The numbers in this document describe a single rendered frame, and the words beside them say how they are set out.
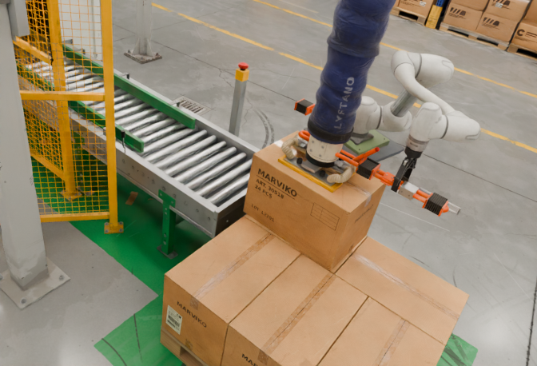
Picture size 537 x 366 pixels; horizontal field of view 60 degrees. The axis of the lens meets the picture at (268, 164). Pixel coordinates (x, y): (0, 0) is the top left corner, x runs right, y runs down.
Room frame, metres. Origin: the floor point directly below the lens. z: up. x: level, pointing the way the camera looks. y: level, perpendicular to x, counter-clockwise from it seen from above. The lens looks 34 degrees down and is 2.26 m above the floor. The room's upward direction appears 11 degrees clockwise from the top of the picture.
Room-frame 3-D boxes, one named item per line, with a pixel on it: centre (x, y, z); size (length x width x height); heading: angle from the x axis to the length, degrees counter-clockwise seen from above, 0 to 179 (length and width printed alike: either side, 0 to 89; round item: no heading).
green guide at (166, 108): (3.18, 1.24, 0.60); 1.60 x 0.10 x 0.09; 60
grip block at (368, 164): (1.88, -0.48, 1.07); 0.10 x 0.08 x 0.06; 149
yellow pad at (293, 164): (1.93, -0.21, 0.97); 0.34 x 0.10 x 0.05; 59
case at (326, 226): (2.01, -0.27, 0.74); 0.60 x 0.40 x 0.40; 57
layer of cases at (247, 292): (1.58, -0.39, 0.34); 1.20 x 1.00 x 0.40; 60
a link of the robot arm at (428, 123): (1.81, -0.64, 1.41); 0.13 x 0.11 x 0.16; 95
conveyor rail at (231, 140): (3.05, 0.90, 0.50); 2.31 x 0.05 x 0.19; 60
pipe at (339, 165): (2.01, -0.26, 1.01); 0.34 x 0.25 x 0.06; 59
